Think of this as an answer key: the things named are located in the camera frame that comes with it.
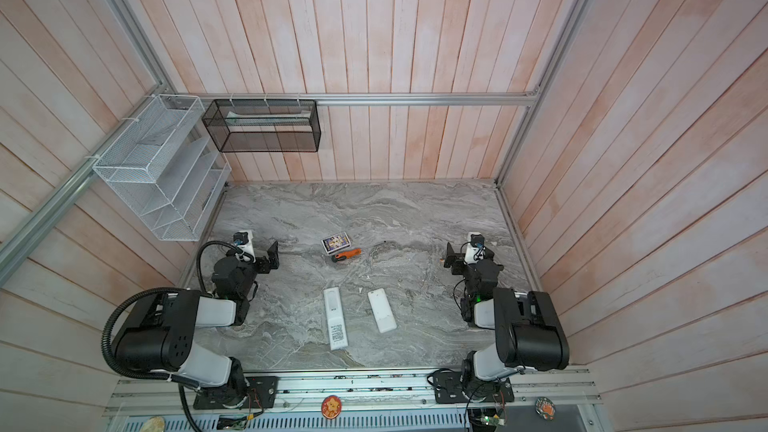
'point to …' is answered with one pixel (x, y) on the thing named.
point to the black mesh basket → (264, 125)
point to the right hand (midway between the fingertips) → (465, 242)
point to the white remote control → (382, 311)
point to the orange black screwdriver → (346, 254)
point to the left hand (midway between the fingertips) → (264, 245)
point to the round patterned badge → (545, 408)
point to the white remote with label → (338, 338)
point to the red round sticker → (331, 407)
